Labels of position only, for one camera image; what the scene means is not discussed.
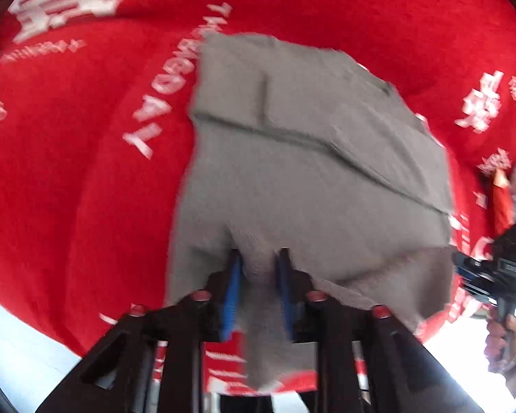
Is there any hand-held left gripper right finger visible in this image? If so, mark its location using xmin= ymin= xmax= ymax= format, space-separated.
xmin=275 ymin=247 xmax=484 ymax=413

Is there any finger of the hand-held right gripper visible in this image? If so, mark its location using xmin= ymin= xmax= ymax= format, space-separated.
xmin=451 ymin=252 xmax=491 ymax=277
xmin=458 ymin=282 xmax=497 ymax=305

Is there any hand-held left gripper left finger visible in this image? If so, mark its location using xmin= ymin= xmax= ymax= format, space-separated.
xmin=39 ymin=250 xmax=244 ymax=413

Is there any grey sweater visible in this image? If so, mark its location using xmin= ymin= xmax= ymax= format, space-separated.
xmin=165 ymin=32 xmax=454 ymax=390

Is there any person's right hand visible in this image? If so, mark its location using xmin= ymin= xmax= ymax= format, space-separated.
xmin=484 ymin=314 xmax=516 ymax=373

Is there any red pillow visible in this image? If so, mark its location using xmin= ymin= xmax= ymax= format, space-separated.
xmin=492 ymin=168 xmax=516 ymax=235

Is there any red printed blanket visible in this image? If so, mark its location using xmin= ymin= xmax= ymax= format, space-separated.
xmin=0 ymin=0 xmax=516 ymax=396

